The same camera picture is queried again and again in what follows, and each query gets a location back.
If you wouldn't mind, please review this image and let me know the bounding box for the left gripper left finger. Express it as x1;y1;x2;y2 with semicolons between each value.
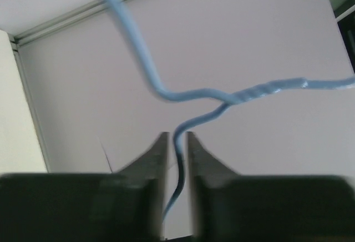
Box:
1;132;169;241

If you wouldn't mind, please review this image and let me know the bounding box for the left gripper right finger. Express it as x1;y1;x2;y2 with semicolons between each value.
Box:
187;132;354;241

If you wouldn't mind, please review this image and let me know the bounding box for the light blue wire hanger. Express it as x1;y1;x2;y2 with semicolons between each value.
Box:
103;0;354;216

